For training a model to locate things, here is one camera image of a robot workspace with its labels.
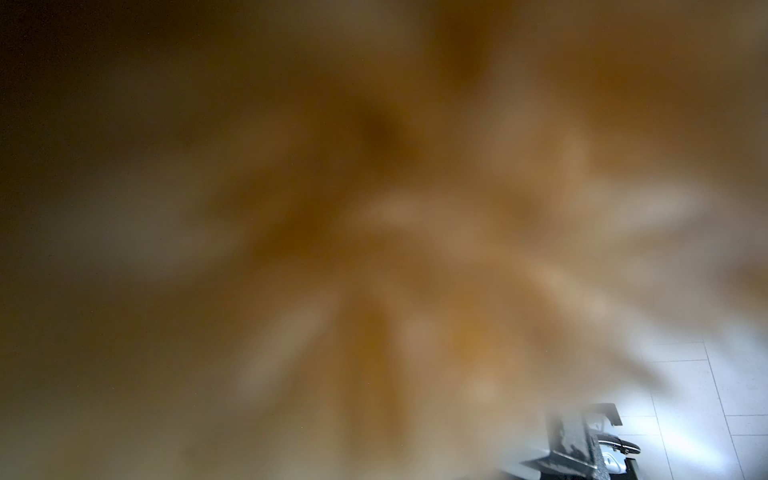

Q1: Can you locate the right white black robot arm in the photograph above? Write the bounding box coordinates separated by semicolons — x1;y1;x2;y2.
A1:
474;403;644;479

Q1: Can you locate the brown teddy bear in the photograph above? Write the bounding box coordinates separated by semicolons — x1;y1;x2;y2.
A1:
1;1;767;479

